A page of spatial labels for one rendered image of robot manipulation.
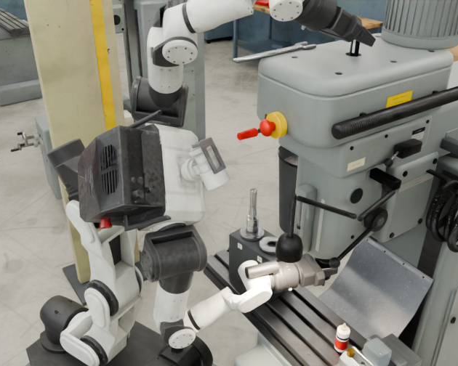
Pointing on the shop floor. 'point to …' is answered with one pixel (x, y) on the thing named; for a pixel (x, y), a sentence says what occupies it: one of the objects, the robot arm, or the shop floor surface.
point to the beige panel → (78, 89)
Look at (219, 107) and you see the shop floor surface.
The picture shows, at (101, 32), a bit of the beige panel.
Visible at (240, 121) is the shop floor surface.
